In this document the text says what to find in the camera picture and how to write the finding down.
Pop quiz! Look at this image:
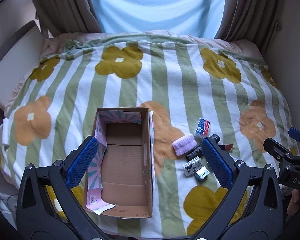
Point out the floral striped blanket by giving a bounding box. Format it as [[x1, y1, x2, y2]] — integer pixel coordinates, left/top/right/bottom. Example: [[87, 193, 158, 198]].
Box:
[[0, 31, 300, 236]]

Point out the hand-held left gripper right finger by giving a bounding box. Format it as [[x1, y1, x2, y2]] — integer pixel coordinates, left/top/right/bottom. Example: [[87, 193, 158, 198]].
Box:
[[201, 134, 284, 240]]

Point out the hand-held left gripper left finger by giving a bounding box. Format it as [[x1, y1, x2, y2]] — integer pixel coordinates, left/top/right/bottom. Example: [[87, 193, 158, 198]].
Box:
[[16, 135, 105, 240]]

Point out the cardboard box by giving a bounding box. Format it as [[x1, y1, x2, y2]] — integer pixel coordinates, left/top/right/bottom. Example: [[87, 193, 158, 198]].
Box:
[[84, 107, 157, 218]]

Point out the clear plastic floss box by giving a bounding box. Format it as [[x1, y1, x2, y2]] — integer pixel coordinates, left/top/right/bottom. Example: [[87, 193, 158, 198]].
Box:
[[194, 118, 212, 138]]

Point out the cream padded chair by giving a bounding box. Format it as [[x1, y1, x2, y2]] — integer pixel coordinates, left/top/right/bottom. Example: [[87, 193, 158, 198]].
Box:
[[0, 21, 47, 111]]

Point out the sheer white curtain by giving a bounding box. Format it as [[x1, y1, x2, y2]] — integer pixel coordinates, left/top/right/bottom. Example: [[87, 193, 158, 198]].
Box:
[[86, 0, 228, 40]]

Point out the black trash bag roll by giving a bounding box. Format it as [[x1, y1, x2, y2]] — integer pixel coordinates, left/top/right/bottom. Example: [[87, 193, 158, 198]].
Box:
[[186, 134, 220, 161]]

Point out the person's right hand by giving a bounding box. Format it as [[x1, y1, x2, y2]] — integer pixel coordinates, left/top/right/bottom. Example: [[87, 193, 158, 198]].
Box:
[[287, 189, 300, 216]]

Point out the brown curtain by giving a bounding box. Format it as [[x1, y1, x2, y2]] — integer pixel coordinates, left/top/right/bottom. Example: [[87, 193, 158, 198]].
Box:
[[25, 0, 105, 38], [213, 0, 283, 46]]

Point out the pink cloth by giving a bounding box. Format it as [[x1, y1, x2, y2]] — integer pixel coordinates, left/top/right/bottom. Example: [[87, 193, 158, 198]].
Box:
[[172, 134, 197, 157]]

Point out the white printed tissue packet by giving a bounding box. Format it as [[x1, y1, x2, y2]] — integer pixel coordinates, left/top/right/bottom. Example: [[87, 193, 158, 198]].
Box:
[[182, 156, 202, 178]]

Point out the small silver box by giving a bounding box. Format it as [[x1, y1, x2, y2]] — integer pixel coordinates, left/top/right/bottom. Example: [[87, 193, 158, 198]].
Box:
[[194, 166, 211, 181]]

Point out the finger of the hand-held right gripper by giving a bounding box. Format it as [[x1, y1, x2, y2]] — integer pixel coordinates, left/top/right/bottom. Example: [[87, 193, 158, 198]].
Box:
[[288, 127, 300, 145], [263, 137, 293, 161]]

